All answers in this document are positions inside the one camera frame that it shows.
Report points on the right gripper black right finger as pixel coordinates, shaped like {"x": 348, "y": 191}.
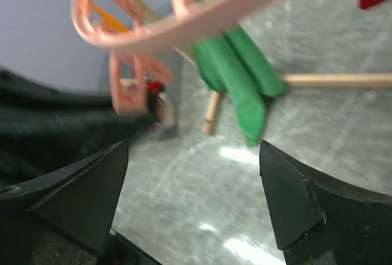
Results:
{"x": 318, "y": 219}

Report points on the wooden clothes rack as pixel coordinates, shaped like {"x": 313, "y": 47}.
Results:
{"x": 334, "y": 80}

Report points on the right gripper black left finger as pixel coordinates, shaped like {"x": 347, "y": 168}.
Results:
{"x": 64, "y": 216}

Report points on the black base bar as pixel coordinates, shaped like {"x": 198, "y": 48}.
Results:
{"x": 121, "y": 251}

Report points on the pink round clip hanger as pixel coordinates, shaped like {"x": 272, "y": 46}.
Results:
{"x": 130, "y": 50}

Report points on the green hanging cloth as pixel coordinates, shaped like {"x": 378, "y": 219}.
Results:
{"x": 232, "y": 62}

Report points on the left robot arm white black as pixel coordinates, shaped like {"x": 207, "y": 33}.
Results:
{"x": 44, "y": 129}

